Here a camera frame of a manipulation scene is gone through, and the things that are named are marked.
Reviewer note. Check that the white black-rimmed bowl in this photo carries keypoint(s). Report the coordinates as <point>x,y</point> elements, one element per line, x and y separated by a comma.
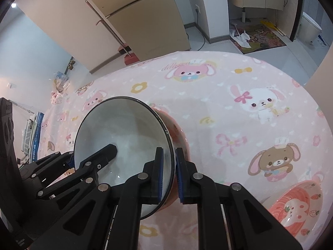
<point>124,127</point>

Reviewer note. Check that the white wall socket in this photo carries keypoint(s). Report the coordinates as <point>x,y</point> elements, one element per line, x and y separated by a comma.
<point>197,8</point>

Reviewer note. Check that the white floor rag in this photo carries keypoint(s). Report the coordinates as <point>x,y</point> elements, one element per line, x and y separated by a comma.
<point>242,40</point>

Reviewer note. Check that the white drain pipe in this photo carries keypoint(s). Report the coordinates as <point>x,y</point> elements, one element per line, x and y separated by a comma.
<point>243,15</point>

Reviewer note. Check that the beige three-door refrigerator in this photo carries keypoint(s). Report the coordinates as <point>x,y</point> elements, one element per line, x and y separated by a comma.
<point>130,18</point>

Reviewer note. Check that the white toilet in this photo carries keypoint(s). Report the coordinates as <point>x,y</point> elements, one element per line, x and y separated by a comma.
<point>308,27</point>

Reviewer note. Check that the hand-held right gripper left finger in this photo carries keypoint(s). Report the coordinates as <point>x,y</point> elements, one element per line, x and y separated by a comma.
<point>158,174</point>

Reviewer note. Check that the cartoon bear floor mat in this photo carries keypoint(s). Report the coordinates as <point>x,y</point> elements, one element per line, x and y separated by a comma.
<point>262,37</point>

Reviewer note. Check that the pink strawberry bowl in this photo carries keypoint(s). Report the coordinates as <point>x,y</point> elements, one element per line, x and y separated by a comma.
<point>174,132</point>
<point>294,208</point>

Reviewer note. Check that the black door frame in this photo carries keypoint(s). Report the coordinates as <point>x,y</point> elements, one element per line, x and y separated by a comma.
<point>299,5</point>

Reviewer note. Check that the pile of plastic bags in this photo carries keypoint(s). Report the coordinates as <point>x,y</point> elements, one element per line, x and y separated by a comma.
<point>60,88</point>

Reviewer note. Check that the pink cartoon bunny tablecloth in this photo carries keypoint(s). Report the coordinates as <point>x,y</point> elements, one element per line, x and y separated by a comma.
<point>234,135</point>

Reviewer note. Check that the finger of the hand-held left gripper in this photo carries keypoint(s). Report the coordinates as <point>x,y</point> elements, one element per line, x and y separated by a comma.
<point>98,158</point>
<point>52,162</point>

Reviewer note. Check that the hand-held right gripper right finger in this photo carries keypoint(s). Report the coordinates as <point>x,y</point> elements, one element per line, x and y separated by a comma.
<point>180,182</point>

